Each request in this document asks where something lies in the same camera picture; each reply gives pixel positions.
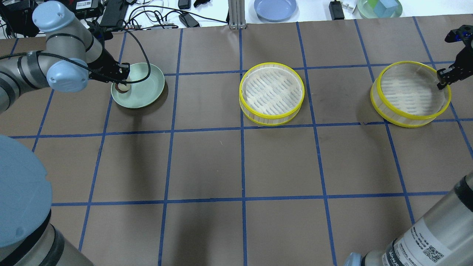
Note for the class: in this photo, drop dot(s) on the black power brick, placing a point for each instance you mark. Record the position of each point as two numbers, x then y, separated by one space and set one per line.
336 10

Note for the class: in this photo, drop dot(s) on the blue plate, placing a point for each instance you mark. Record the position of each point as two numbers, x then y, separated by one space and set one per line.
275 10

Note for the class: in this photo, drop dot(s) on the aluminium frame post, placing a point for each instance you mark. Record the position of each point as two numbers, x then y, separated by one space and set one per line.
236 14

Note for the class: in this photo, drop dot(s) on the blue foam cube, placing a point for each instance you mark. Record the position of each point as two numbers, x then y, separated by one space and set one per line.
385 8

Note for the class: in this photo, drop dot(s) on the brown bun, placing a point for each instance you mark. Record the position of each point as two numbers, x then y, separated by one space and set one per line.
119 89

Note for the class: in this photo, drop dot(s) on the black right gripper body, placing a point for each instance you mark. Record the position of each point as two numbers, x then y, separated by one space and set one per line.
463 56

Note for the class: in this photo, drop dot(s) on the white bun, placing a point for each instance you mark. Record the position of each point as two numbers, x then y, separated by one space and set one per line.
128 89

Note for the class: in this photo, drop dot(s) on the clear green bowl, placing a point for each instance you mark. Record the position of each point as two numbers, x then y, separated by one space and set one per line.
367 12

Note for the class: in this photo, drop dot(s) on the yellow steamer basket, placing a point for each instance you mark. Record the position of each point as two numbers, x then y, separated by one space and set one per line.
271 94
406 94

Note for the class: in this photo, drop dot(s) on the green foam cube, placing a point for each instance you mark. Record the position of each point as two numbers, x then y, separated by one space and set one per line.
372 3

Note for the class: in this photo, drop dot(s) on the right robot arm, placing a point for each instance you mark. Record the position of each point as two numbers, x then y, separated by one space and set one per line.
441 237

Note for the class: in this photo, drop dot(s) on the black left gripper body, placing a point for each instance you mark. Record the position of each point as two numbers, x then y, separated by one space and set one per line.
106 65

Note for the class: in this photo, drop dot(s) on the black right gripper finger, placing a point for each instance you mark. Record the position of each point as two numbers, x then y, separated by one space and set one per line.
448 76

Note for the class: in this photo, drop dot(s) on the light green plate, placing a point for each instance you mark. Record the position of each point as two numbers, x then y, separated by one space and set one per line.
143 93

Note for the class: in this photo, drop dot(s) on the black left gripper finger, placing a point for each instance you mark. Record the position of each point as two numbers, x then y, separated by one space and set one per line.
124 84

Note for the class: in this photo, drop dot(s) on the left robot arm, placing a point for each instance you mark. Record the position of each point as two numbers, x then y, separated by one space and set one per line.
72 57

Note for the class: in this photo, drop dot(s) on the black power adapter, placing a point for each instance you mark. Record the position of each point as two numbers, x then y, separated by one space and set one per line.
188 21

